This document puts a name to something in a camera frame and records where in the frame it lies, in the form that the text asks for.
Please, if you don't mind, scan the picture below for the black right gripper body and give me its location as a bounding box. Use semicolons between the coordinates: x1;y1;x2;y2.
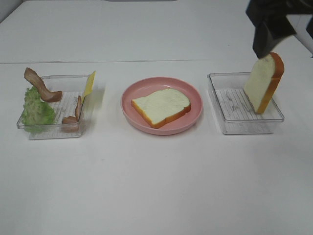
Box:
246;0;313;26

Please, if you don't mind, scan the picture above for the clear plastic bread tray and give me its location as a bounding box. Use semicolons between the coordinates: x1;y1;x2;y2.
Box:
207;72;284;135

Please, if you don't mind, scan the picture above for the white bread slice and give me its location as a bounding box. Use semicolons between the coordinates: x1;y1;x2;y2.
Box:
131;89;191;129

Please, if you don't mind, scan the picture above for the long bacon strip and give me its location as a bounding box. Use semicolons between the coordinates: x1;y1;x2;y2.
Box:
24;67;63;102

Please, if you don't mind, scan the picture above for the standing bread slice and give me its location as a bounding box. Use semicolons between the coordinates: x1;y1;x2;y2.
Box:
244;52;284;114

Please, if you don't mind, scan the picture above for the pink round plate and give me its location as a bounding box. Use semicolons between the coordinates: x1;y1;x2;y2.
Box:
121;77;203;135

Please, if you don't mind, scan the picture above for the clear plastic ingredient tray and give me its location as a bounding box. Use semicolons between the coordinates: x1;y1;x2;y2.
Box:
16;74;106;141

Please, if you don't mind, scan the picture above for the yellow cheese slice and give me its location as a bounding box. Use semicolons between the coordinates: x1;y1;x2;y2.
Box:
82;71;96;102

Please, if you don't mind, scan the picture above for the short bacon strip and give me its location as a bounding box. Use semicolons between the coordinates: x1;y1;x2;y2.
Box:
62;95;82;133

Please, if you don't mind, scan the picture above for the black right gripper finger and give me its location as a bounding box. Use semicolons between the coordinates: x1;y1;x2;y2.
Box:
252;20;296;59

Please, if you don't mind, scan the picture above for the green lettuce leaf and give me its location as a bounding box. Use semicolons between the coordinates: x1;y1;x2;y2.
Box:
21;86;55;134

